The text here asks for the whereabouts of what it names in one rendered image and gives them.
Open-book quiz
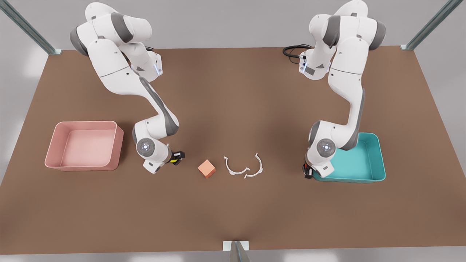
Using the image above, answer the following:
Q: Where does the white curved clip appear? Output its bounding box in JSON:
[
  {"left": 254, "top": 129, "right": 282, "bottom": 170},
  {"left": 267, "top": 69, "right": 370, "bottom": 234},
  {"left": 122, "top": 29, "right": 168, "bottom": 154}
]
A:
[
  {"left": 224, "top": 156, "right": 250, "bottom": 176},
  {"left": 244, "top": 152, "right": 264, "bottom": 179}
]

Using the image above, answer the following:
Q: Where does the silver frame post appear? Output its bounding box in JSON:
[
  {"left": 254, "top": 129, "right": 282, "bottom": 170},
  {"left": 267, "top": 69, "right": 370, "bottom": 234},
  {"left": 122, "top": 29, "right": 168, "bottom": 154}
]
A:
[
  {"left": 222, "top": 241, "right": 250, "bottom": 262},
  {"left": 0, "top": 0, "right": 63, "bottom": 55},
  {"left": 400, "top": 0, "right": 466, "bottom": 51}
]

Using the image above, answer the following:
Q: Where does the orange cube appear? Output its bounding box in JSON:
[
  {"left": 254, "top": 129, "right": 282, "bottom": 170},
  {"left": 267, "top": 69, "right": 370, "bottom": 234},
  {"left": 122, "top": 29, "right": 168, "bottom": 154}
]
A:
[{"left": 198, "top": 159, "right": 216, "bottom": 179}]

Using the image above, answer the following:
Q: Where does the pink storage box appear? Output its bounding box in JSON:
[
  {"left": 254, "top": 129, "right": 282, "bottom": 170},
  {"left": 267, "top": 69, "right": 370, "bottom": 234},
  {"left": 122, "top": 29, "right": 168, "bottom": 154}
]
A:
[{"left": 44, "top": 121, "right": 124, "bottom": 171}]

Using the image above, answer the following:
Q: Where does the blue storage box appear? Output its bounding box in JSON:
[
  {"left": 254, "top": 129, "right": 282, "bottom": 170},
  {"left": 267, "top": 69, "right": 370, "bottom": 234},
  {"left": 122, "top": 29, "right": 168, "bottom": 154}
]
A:
[{"left": 312, "top": 132, "right": 386, "bottom": 183}]

